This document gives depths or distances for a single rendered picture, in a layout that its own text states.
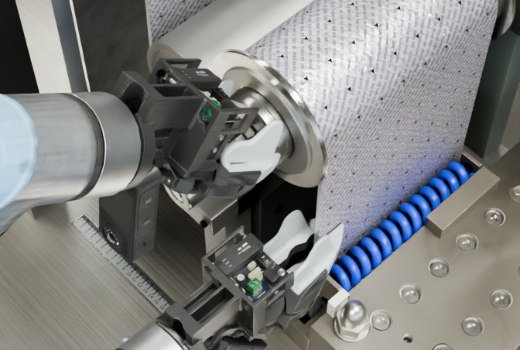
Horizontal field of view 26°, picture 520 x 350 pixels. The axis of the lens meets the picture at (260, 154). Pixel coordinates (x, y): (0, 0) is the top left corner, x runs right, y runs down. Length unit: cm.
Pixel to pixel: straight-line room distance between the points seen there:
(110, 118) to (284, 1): 40
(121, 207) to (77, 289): 47
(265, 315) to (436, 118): 27
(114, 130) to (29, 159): 8
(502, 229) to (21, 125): 66
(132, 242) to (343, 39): 26
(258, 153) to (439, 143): 33
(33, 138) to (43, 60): 83
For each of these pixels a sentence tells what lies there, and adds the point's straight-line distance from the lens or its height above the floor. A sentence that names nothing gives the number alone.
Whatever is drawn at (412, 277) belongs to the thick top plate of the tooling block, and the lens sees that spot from 119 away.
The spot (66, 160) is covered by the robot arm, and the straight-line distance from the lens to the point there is 74.
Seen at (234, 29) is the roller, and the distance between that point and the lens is 111.
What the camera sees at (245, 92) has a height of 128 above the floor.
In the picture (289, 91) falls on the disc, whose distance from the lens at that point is 95.
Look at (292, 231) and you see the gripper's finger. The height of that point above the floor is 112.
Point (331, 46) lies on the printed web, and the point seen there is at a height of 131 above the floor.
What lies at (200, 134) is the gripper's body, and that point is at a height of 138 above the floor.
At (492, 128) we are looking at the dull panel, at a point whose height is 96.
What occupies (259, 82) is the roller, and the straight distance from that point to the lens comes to 97.
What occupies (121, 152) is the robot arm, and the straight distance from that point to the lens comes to 77.
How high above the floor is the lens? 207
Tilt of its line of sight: 55 degrees down
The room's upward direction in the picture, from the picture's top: straight up
